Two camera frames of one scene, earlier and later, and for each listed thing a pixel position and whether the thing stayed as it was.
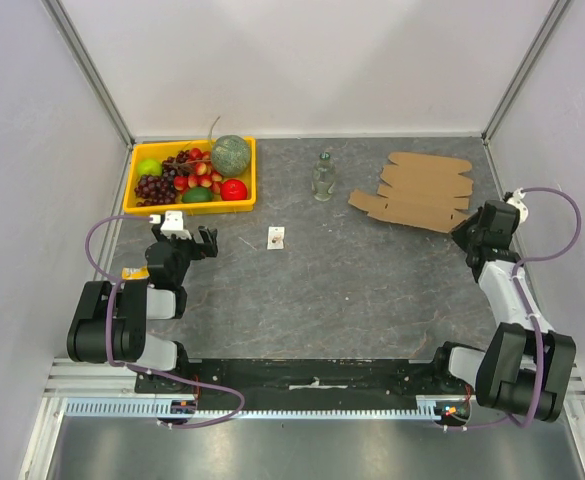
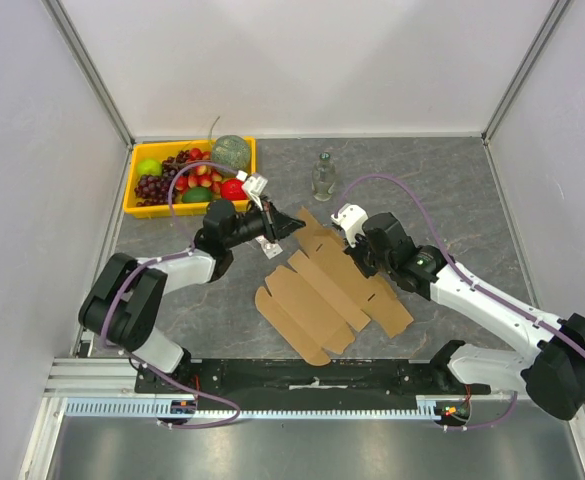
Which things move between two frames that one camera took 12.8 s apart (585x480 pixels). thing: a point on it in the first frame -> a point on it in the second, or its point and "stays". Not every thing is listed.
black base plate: (305, 383) stays
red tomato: (233, 190) stays
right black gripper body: (472, 232) -> (360, 255)
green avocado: (197, 194) stays
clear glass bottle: (323, 178) stays
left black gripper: (209, 248) -> (277, 223)
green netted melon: (230, 155) stays
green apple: (150, 167) stays
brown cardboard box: (421, 191) -> (329, 294)
